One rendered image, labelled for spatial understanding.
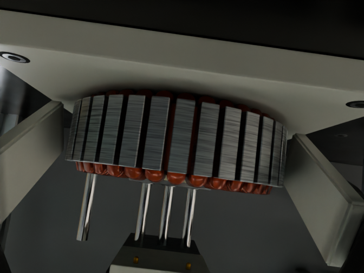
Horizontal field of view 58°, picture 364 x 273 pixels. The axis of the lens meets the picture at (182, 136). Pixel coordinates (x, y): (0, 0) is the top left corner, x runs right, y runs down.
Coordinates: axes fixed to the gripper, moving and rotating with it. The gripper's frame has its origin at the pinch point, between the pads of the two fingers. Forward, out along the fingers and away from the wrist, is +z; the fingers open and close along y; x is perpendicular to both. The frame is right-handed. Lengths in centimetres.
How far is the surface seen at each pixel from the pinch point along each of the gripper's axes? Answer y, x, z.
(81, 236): -5.8, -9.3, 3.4
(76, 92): -5.2, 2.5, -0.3
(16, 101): -13.6, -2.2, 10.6
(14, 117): -17.6, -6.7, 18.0
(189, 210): 2.4, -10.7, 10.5
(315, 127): 7.0, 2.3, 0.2
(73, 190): -11.6, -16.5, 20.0
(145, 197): -2.0, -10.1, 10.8
